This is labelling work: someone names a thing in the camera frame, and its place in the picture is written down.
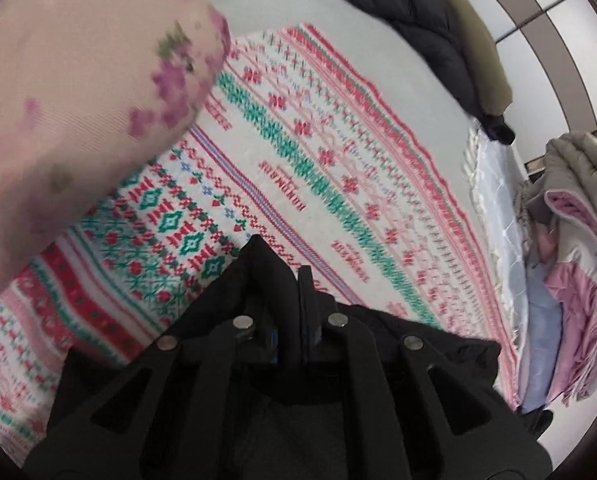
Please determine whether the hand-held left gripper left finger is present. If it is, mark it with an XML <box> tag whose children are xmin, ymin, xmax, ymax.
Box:
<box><xmin>23</xmin><ymin>310</ymin><xmax>284</xmax><ymax>480</ymax></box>

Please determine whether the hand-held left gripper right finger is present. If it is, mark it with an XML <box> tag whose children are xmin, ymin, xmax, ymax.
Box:
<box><xmin>297</xmin><ymin>265</ymin><xmax>554</xmax><ymax>480</ymax></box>

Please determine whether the black button coat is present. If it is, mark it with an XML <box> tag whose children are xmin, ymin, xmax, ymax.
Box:
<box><xmin>63</xmin><ymin>234</ymin><xmax>502</xmax><ymax>480</ymax></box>

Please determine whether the patterned knit blanket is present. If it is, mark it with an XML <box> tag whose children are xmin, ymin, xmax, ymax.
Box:
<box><xmin>0</xmin><ymin>22</ymin><xmax>524</xmax><ymax>456</ymax></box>

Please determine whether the blue folded blanket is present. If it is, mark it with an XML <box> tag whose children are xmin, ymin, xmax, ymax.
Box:
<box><xmin>521</xmin><ymin>255</ymin><xmax>564</xmax><ymax>413</ymax></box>

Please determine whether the pink white folded duvet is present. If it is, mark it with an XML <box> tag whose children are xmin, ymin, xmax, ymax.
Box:
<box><xmin>523</xmin><ymin>187</ymin><xmax>597</xmax><ymax>406</ymax></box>

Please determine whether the floral pink pillow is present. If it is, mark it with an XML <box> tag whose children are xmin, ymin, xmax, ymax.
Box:
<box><xmin>0</xmin><ymin>0</ymin><xmax>232</xmax><ymax>311</ymax></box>

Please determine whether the grey pillow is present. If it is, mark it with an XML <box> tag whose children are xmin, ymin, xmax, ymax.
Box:
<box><xmin>516</xmin><ymin>130</ymin><xmax>597</xmax><ymax>221</ymax></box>

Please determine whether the olive jacket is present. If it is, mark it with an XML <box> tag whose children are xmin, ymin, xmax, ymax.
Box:
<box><xmin>443</xmin><ymin>0</ymin><xmax>513</xmax><ymax>116</ymax></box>

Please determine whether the dark navy puffer jacket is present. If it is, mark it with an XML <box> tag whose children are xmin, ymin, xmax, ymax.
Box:
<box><xmin>319</xmin><ymin>0</ymin><xmax>517</xmax><ymax>146</ymax></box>

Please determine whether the white sliding door wardrobe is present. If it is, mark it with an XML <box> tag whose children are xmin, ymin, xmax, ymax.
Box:
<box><xmin>459</xmin><ymin>0</ymin><xmax>597</xmax><ymax>176</ymax></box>

